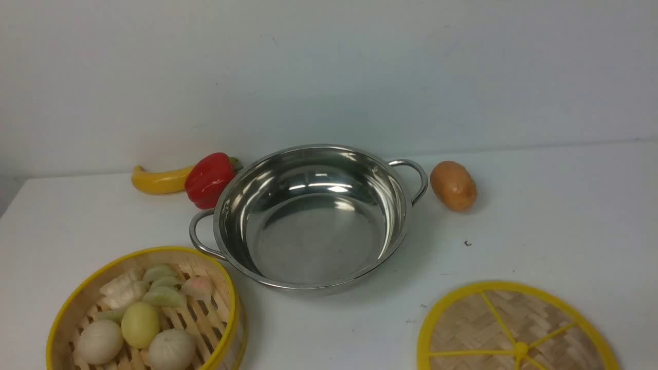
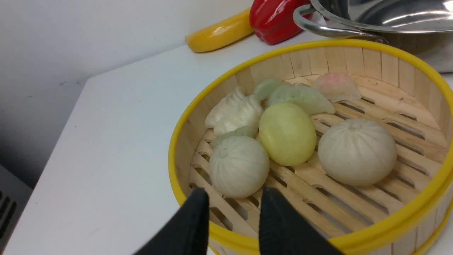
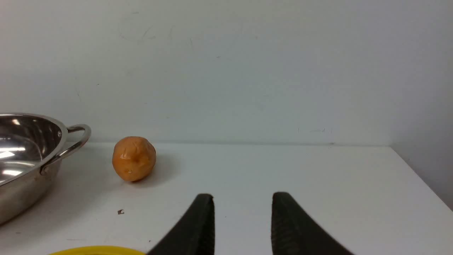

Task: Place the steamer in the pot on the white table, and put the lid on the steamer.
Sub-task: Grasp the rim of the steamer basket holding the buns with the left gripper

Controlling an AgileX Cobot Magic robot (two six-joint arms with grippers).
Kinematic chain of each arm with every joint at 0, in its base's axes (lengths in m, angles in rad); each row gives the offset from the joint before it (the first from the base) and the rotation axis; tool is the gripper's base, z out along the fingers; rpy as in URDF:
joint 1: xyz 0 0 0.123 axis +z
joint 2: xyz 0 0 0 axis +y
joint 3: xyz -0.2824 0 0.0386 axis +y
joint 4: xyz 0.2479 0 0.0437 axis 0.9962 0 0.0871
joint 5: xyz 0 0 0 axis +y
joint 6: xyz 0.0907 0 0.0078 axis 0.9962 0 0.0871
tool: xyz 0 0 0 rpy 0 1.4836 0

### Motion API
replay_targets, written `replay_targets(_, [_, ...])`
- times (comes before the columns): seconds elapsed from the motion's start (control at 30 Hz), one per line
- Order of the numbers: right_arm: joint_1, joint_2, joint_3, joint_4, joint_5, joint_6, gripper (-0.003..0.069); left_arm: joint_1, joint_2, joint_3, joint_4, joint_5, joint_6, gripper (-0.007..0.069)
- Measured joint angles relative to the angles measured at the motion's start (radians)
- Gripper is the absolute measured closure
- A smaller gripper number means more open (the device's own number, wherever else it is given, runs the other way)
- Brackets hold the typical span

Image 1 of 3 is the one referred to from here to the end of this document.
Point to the yellow-rimmed bamboo steamer basket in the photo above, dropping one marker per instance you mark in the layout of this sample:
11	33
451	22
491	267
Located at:
217	324

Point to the brown potato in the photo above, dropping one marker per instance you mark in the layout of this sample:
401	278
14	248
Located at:
454	186

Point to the yellow round bun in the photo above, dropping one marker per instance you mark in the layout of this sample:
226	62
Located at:
140	324

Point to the red bell pepper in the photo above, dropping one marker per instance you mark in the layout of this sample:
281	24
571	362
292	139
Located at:
209	178

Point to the white round bun front-left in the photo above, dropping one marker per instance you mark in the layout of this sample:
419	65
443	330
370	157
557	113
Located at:
100	342

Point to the white round bun front-right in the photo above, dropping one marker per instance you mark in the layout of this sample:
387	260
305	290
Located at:
172	349

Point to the white pleated dumpling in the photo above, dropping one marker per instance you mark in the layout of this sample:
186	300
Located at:
124	290

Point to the yellow banana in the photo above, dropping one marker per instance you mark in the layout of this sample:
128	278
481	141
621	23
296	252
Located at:
160	183

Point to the pale green dumpling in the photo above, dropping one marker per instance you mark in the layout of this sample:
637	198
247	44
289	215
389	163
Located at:
163	290

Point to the pink-tinted dumpling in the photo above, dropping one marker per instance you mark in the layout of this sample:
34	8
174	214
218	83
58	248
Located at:
199	288

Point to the stainless steel two-handled pot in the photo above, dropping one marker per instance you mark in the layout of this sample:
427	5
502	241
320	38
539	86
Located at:
312	217

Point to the yellow-rimmed woven bamboo lid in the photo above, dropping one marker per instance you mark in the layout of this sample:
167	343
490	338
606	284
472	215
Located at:
506	325

